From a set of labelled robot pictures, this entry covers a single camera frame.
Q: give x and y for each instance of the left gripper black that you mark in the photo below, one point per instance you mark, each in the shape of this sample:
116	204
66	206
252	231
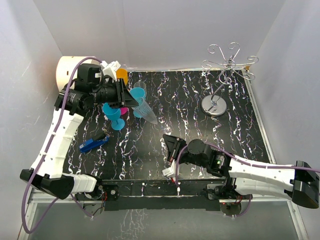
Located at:
123	97

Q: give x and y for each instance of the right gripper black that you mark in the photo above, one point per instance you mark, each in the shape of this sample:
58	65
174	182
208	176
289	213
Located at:
173	144

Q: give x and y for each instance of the pink plastic wine glass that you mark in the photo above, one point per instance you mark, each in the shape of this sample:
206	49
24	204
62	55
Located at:
123	110

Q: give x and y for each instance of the blue wine glass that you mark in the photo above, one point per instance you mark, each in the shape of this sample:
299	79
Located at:
138	94
114	115

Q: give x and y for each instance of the clear glass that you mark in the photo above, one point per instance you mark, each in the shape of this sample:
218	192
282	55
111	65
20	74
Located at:
140	84
146	112

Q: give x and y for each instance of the blue wine glass front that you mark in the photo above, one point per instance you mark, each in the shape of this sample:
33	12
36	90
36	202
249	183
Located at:
114	115

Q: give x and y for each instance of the yellow plastic wine glass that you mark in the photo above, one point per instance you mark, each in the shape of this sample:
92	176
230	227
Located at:
122	73

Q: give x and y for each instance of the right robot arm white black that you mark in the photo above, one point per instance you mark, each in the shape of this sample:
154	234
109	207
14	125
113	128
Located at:
243	177

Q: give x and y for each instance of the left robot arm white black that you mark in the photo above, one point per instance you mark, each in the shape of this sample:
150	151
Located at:
73	102

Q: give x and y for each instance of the blue black clip tool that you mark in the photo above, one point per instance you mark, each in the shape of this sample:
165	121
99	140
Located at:
93	142

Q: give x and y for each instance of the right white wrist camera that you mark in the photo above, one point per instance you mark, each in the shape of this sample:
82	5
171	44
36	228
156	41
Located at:
170	172

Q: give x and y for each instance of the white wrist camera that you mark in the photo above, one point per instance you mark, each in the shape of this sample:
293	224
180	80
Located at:
110	69
170	172

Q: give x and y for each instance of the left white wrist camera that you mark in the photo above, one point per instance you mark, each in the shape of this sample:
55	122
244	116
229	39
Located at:
110	69

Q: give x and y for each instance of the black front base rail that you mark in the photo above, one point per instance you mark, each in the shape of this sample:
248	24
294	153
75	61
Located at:
164	194

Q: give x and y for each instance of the silver wire glass rack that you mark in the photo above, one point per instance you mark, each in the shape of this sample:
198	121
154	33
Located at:
214	105

